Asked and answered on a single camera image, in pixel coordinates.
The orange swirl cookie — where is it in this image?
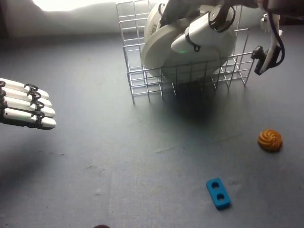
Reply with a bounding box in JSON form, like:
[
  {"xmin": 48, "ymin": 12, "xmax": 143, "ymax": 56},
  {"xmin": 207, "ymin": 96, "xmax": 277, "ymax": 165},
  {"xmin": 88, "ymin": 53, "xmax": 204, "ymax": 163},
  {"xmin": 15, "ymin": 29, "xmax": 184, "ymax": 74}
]
[{"xmin": 258, "ymin": 129, "xmax": 283, "ymax": 152}]

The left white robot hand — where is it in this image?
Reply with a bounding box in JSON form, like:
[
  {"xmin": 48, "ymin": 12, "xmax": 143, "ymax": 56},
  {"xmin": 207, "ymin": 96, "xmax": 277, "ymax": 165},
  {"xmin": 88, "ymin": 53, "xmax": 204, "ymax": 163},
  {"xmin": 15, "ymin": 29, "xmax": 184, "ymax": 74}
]
[{"xmin": 0, "ymin": 78, "xmax": 57, "ymax": 131}]

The silver wire plate rack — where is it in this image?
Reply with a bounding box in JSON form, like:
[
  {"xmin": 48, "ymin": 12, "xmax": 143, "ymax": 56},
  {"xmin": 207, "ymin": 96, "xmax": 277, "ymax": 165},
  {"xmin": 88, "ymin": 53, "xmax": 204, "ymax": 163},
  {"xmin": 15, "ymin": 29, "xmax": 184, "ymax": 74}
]
[{"xmin": 115, "ymin": 0, "xmax": 257, "ymax": 105}]

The blue block with two holes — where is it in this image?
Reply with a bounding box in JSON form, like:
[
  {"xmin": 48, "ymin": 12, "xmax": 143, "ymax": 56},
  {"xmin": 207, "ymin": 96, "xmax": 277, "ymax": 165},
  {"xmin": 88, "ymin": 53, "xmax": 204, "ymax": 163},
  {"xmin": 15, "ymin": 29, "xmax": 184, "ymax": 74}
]
[{"xmin": 206, "ymin": 177, "xmax": 231, "ymax": 211}]

